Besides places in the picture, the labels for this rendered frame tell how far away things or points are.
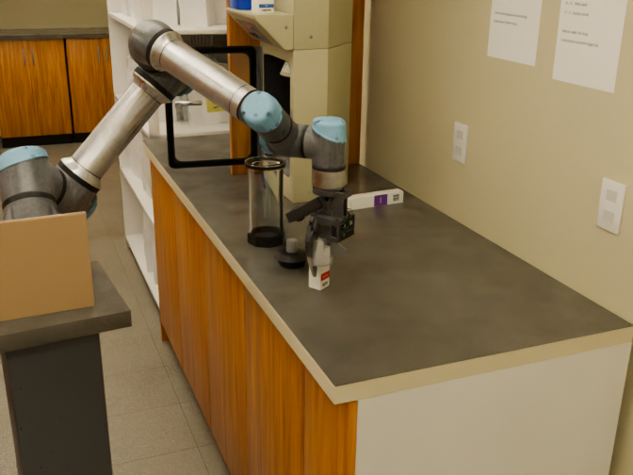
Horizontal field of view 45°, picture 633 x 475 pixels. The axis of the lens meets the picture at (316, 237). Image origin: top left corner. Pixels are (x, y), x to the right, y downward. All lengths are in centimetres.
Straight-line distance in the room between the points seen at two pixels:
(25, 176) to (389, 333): 87
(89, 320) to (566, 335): 101
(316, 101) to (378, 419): 115
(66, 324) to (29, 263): 15
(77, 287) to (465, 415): 87
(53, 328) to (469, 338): 87
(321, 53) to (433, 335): 104
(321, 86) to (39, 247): 104
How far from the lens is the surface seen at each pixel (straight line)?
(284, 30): 229
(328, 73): 236
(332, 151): 166
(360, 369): 148
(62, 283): 174
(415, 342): 159
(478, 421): 164
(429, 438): 160
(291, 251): 191
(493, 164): 218
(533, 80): 202
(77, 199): 193
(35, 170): 183
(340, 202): 169
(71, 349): 181
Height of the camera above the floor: 168
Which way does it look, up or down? 21 degrees down
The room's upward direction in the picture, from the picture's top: 1 degrees clockwise
